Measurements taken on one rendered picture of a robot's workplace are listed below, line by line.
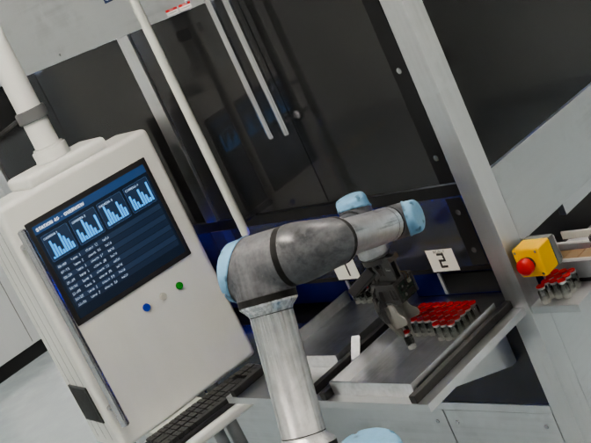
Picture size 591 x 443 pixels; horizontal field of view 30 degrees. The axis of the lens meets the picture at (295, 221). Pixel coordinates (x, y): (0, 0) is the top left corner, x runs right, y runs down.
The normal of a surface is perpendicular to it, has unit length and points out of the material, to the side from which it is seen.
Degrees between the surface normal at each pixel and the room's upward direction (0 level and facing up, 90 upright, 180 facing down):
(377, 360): 0
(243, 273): 69
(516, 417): 90
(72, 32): 90
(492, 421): 90
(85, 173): 90
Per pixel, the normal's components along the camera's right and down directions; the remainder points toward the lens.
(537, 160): 0.66, -0.10
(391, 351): -0.41, -0.88
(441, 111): -0.63, 0.47
